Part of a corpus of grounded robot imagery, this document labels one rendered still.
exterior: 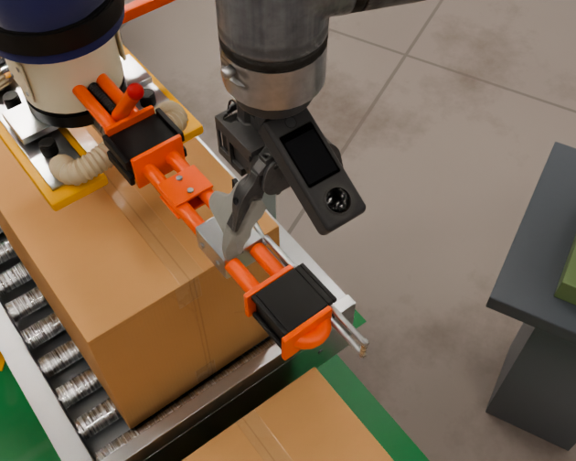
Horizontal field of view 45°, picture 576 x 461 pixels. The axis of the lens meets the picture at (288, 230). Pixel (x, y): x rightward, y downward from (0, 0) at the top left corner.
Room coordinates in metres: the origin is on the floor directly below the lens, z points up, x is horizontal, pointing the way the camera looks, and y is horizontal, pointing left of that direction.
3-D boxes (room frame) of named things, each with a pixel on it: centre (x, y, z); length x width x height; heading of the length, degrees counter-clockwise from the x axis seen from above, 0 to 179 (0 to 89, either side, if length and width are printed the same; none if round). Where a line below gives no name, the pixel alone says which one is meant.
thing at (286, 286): (0.43, 0.00, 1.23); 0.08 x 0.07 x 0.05; 38
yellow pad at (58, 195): (0.85, 0.44, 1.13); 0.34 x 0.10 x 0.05; 38
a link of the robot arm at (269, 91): (0.47, 0.01, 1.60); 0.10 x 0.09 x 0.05; 127
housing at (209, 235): (0.54, 0.08, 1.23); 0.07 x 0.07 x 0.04; 38
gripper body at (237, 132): (0.48, 0.02, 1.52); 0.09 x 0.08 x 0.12; 37
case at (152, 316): (0.90, 0.36, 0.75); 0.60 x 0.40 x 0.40; 37
